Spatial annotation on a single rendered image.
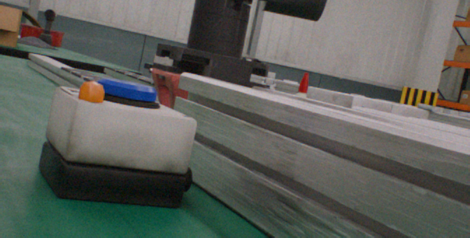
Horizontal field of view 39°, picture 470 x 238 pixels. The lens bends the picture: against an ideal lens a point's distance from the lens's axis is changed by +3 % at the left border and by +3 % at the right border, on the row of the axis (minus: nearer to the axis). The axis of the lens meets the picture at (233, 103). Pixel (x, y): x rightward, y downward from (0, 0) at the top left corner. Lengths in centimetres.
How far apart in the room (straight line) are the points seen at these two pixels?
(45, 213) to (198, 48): 30
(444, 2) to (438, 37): 44
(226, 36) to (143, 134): 24
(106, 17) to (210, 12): 1131
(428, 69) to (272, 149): 833
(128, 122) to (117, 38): 1159
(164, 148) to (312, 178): 10
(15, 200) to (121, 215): 6
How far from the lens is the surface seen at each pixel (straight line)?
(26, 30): 419
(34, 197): 40
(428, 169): 30
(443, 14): 881
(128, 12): 1204
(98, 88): 40
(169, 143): 42
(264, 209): 41
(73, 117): 40
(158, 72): 64
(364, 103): 68
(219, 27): 63
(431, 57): 873
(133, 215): 39
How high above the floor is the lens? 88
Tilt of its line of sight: 3 degrees down
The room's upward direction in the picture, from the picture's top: 12 degrees clockwise
